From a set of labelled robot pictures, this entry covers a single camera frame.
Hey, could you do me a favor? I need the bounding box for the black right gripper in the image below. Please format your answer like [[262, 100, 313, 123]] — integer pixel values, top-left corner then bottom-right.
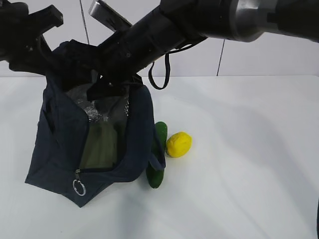
[[86, 67, 143, 101]]

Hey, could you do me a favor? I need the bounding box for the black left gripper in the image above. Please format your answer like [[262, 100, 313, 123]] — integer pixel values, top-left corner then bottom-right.
[[0, 1, 63, 72]]

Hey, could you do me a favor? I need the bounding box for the glass container with green lid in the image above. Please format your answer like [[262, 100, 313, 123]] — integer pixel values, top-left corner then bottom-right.
[[79, 121, 126, 170]]

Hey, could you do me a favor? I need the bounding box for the yellow lemon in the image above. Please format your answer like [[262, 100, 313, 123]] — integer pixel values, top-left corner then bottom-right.
[[166, 131, 192, 158]]

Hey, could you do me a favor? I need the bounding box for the navy blue lunch bag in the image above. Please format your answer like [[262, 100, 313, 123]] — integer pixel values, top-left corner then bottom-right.
[[25, 40, 167, 207]]

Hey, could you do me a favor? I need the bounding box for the green cucumber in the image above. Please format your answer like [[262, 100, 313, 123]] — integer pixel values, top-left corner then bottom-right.
[[146, 121, 168, 189]]

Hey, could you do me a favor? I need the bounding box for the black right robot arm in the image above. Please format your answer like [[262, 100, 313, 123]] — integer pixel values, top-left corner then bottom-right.
[[88, 0, 319, 100]]

